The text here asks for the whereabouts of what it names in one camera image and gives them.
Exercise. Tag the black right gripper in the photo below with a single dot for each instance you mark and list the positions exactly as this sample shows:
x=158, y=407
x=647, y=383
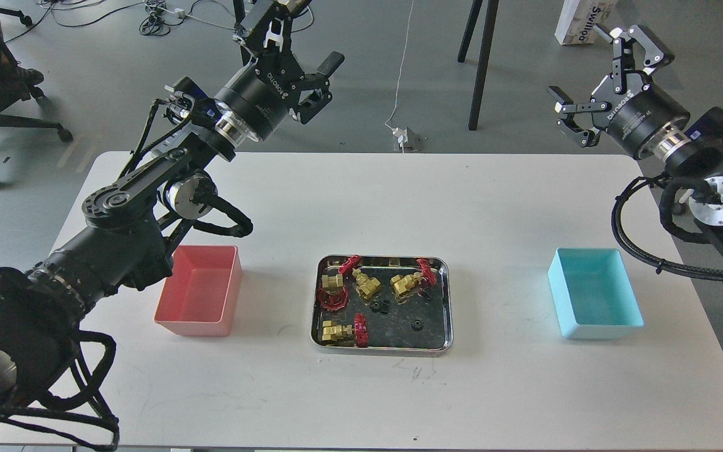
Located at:
x=644, y=116

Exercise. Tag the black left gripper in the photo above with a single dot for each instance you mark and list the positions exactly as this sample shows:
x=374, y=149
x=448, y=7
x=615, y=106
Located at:
x=259, y=93

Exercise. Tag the brass valve red handwheel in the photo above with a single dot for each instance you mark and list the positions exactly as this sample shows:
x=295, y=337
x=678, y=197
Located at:
x=332, y=294

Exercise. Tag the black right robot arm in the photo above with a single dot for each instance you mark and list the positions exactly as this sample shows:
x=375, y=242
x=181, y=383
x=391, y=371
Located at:
x=575, y=121

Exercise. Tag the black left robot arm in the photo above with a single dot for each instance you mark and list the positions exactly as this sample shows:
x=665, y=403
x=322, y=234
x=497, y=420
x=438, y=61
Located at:
x=51, y=370

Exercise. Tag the white cardboard box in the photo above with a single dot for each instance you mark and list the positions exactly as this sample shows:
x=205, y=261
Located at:
x=577, y=21

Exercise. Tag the light blue plastic box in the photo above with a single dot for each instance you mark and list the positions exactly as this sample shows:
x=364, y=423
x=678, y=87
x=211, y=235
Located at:
x=592, y=293

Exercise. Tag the brass valve top middle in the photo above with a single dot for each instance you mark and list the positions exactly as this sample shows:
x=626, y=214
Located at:
x=366, y=287

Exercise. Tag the brass valve top right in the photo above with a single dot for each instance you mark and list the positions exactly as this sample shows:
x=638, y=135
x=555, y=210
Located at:
x=405, y=285

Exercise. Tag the pink plastic box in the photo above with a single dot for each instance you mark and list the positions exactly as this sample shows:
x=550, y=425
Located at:
x=201, y=295

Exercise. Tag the small black gear centre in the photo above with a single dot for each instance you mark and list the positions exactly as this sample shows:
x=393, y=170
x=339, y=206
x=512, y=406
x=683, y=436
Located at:
x=381, y=306

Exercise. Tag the small black gear upper right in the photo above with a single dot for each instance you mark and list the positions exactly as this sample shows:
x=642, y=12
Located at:
x=426, y=292

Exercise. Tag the brass valve bottom left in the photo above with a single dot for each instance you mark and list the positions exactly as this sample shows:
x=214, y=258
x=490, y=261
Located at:
x=356, y=332

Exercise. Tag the white power adapter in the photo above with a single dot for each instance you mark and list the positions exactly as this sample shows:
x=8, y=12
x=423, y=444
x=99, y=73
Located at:
x=406, y=140

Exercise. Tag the black table leg right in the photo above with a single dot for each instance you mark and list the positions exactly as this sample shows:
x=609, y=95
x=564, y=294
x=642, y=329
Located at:
x=486, y=44

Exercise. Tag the metal tray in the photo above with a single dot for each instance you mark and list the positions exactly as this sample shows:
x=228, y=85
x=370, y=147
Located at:
x=390, y=333

